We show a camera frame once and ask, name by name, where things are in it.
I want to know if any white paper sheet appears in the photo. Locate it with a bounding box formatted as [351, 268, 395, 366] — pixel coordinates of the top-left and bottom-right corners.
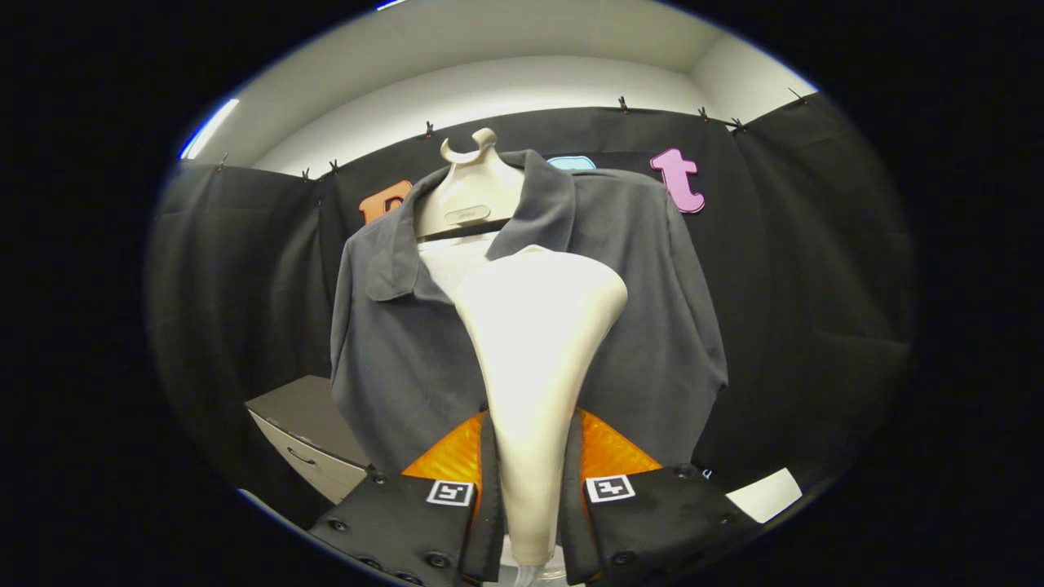
[724, 467, 804, 524]

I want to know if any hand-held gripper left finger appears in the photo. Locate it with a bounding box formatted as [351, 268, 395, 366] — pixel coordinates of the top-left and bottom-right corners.
[308, 410, 508, 587]

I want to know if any grey collared shirt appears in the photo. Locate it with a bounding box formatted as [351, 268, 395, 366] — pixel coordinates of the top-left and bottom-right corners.
[330, 148, 729, 475]

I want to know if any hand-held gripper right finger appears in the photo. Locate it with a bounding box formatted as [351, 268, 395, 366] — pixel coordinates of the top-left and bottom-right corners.
[561, 408, 763, 586]

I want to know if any grey drawer cabinet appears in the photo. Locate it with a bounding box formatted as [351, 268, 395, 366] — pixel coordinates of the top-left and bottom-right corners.
[245, 375, 372, 506]

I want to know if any row of black cloth clips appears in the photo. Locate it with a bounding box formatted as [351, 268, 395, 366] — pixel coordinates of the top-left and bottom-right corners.
[216, 88, 808, 182]

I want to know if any black backdrop cloth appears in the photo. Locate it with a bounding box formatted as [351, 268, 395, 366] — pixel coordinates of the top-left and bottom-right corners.
[147, 91, 918, 531]

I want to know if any ceiling light strip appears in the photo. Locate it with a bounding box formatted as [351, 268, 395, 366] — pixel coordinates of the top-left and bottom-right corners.
[179, 98, 241, 160]

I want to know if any white garment steamer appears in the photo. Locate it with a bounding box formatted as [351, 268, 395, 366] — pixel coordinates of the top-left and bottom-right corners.
[453, 245, 629, 569]

